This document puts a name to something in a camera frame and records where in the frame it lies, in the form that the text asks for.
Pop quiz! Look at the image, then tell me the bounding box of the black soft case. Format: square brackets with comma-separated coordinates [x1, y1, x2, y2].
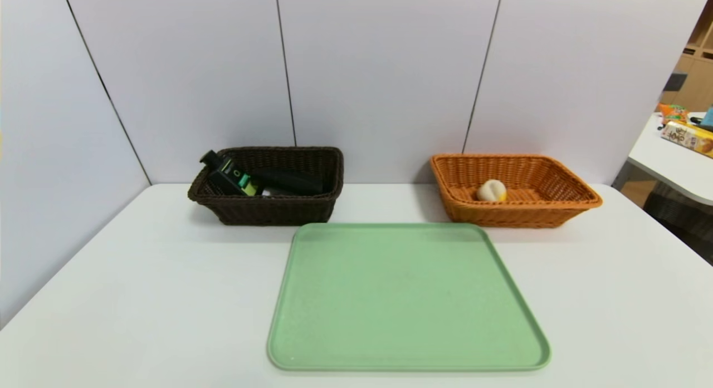
[251, 166, 325, 197]

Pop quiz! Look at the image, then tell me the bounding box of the dark green bottle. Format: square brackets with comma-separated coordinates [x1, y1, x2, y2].
[199, 150, 262, 198]

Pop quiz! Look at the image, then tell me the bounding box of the white bun with orange top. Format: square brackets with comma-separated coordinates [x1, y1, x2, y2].
[476, 179, 509, 203]

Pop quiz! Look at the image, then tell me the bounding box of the dark brown wicker basket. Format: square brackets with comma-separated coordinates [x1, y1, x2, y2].
[187, 146, 344, 226]

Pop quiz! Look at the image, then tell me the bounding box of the orange wicker basket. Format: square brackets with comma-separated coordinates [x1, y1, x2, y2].
[429, 153, 604, 228]

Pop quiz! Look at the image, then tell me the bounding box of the light green plastic tray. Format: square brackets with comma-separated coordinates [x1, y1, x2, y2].
[267, 222, 552, 373]

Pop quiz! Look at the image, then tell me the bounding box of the white background table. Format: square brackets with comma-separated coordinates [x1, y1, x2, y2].
[628, 112, 713, 206]

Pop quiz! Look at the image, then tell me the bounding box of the orange snack bag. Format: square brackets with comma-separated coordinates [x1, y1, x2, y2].
[657, 102, 690, 125]

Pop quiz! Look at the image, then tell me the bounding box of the yellow snack box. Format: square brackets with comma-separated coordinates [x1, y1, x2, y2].
[661, 120, 713, 158]

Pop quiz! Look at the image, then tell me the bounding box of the wooden shelf unit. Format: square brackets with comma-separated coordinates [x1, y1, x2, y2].
[660, 0, 713, 113]

